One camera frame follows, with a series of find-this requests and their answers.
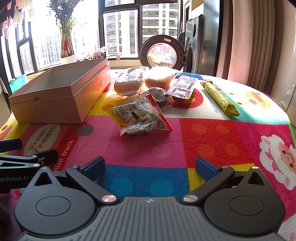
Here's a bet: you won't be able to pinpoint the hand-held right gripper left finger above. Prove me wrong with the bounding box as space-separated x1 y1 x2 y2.
34 156 119 207

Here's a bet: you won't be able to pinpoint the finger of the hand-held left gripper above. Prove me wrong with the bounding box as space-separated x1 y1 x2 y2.
0 149 58 168
0 138 23 154

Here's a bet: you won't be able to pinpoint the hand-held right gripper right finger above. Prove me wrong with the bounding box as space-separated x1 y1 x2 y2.
181 157 266 205

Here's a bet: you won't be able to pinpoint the pink cardboard box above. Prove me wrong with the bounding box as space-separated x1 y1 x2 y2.
8 58 112 124

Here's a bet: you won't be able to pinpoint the clear candy packet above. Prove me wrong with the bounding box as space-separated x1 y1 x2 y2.
112 95 173 136

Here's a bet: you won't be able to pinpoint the yellow snack bar packet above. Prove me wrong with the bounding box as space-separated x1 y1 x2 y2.
200 82 240 117

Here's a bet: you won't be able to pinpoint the pink snack packet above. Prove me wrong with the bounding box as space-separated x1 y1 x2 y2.
168 75 199 100

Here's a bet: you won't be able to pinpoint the jelly cup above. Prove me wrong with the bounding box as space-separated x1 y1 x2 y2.
148 87 173 107

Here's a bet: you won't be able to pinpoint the dark label bread packet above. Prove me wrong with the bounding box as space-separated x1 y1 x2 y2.
114 66 149 95

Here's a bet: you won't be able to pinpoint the clear bread packet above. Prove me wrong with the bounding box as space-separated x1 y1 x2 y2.
144 67 178 90

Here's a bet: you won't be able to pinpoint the colourful printed play mat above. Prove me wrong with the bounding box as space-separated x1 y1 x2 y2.
0 69 296 241

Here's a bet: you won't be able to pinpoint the teal box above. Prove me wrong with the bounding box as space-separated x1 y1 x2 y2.
9 74 28 92

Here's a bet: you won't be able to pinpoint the tall green potted plant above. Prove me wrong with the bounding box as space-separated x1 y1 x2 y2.
47 0 79 64

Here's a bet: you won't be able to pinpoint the pink flower potted plant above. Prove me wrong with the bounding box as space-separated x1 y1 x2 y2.
83 46 107 60

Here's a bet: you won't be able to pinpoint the round washing machine door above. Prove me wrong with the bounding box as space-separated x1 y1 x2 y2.
140 35 185 70

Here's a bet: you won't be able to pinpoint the grey washing machine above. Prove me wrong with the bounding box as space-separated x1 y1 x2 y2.
184 14 205 74

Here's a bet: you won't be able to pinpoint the hanging clothes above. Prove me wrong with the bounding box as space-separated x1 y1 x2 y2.
0 0 35 34

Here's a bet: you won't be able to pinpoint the pink curtain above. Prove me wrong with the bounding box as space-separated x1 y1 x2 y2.
216 0 296 112

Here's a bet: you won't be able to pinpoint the tall silver appliance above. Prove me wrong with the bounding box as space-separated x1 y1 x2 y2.
190 0 224 76

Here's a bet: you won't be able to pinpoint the black window frame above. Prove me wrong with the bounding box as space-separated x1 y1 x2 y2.
0 0 185 79

